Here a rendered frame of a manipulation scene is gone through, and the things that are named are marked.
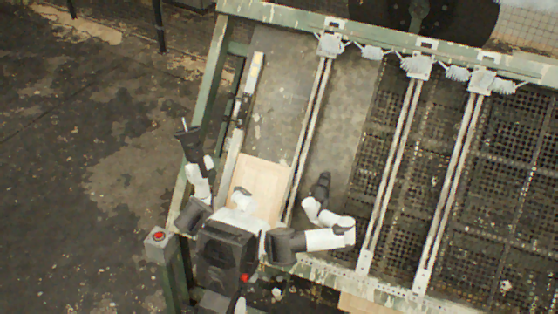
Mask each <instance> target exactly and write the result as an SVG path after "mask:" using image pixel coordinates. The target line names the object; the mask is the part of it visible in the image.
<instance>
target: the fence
mask: <svg viewBox="0 0 558 314"><path fill-rule="evenodd" d="M256 54H259V55H261V59H260V63H259V64H257V63H254V59H255V56H256ZM264 59H265V54H263V53H260V52H259V51H254V56H253V59H252V63H251V66H250V71H249V75H248V80H247V84H246V88H245V92H248V93H252V98H251V100H250V105H249V109H248V115H247V119H246V123H245V126H244V129H243V130H240V129H237V128H235V130H234V133H233V138H232V141H231V145H230V148H229V153H228V158H227V162H226V166H225V170H223V174H222V177H221V185H220V187H219V191H218V195H217V199H216V200H217V204H216V210H217V209H219V208H222V207H226V203H227V199H228V192H229V189H230V186H231V181H232V178H233V174H234V171H235V163H236V161H237V157H238V153H239V152H240V151H241V150H242V143H243V140H244V136H245V132H246V128H247V125H248V118H249V115H250V111H251V107H252V105H253V100H254V96H255V90H257V86H258V83H259V79H260V76H261V72H262V65H263V62H264ZM252 66H254V67H258V71H257V74H256V75H255V77H252V76H250V74H251V71H252ZM216 210H215V211H216Z"/></svg>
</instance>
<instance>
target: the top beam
mask: <svg viewBox="0 0 558 314"><path fill-rule="evenodd" d="M215 10H216V11H217V12H219V13H223V14H227V16H229V17H232V18H236V19H241V20H244V21H249V22H252V23H258V24H264V25H268V26H273V27H277V28H281V29H284V30H290V31H297V32H301V33H304V34H310V36H313V37H315V34H314V32H315V33H316V34H317V36H318V37H321V33H323V30H321V29H317V28H313V27H309V26H308V22H311V23H315V24H323V25H324V23H325V20H326V17H329V15H324V14H320V13H315V12H312V11H307V10H299V9H295V8H290V7H286V6H281V5H278V4H273V3H265V2H261V1H256V0H217V3H216V6H215ZM330 18H334V19H338V20H344V21H345V25H344V29H345V30H349V31H357V32H361V34H365V35H369V36H374V37H378V38H385V39H390V40H394V41H399V42H402V43H407V44H416V42H417V38H418V37H420V38H427V37H422V36H418V35H414V34H410V33H405V32H401V31H397V30H393V29H388V28H384V27H380V26H376V25H370V24H363V23H359V22H354V21H350V20H346V19H342V18H336V17H330ZM428 39H432V40H436V41H439V43H438V47H437V51H443V52H448V53H452V54H456V55H460V56H464V57H469V58H477V56H478V53H479V51H486V50H481V49H477V48H473V47H469V46H464V45H460V44H456V43H453V42H448V41H443V40H439V39H435V38H428ZM350 41H352V42H351V43H350V44H353V45H356V44H354V43H353V42H354V41H355V42H357V43H358V44H359V45H361V46H362V47H365V46H366V45H367V46H368V45H371V46H375V47H376V46H377V47H381V51H383V52H388V51H394V52H391V54H394V55H397V53H396V52H395V51H397V52H398V54H399V55H400V56H402V57H411V58H412V55H413V52H414V51H412V50H407V49H405V48H403V47H399V46H395V45H391V44H383V43H379V42H375V41H370V40H366V39H362V38H354V37H350V36H346V35H342V38H341V42H342V43H346V44H347V43H348V42H350ZM486 52H491V53H495V54H499V55H501V57H500V63H499V65H505V66H510V67H514V68H518V69H522V70H526V71H531V72H534V73H539V74H542V78H541V79H537V78H530V77H526V76H521V75H518V73H513V72H505V71H502V70H498V71H497V72H496V75H495V77H496V78H499V79H501V80H506V81H511V80H512V81H513V82H514V83H518V84H521V83H524V82H526V81H527V83H526V84H524V85H529V86H534V87H538V88H541V89H546V90H548V91H550V92H557V93H558V66H556V65H549V64H544V63H541V62H536V61H532V60H527V59H523V58H516V57H511V55H507V54H502V53H498V52H494V51H486ZM436 59H437V61H436V62H434V64H435V65H441V64H440V62H441V63H442V65H444V66H446V67H450V66H451V65H452V66H454V65H455V66H457V67H460V68H466V69H467V70H468V71H469V72H473V69H474V66H475V65H473V64H469V63H464V61H460V60H456V59H452V58H444V57H441V56H436V55H435V57H434V60H436ZM434 60H433V61H434ZM494 60H495V58H493V57H488V56H484V55H483V57H482V60H481V61H485V62H489V63H494ZM439 61H440V62H439Z"/></svg>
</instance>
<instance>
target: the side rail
mask: <svg viewBox="0 0 558 314"><path fill-rule="evenodd" d="M234 25H235V20H234V19H233V18H230V17H229V16H227V17H226V16H223V15H219V13H218V17H217V21H216V25H215V28H214V35H213V39H212V43H211V46H210V50H209V54H208V61H207V64H206V65H205V69H204V72H203V76H202V80H201V87H200V90H199V94H198V98H197V102H196V106H195V109H194V116H193V120H192V124H191V126H196V125H197V126H201V133H199V136H200V142H201V144H202V147H203V145H204V141H205V138H206V133H207V130H208V127H209V123H210V120H211V115H212V111H213V108H214V102H215V98H216V94H217V91H218V87H219V83H220V79H221V73H222V72H223V69H224V65H225V61H226V57H227V48H228V42H229V40H230V39H231V36H232V32H233V29H234ZM186 164H188V161H187V160H186V157H185V154H183V157H182V161H181V164H180V172H179V175H178V179H177V183H176V187H175V190H174V194H173V197H172V201H171V205H170V209H173V210H176V211H181V210H182V209H183V208H184V207H185V206H186V204H187V203H188V201H189V196H190V195H192V192H193V188H194V184H192V183H190V181H189V180H188V178H187V175H186V170H185V166H186Z"/></svg>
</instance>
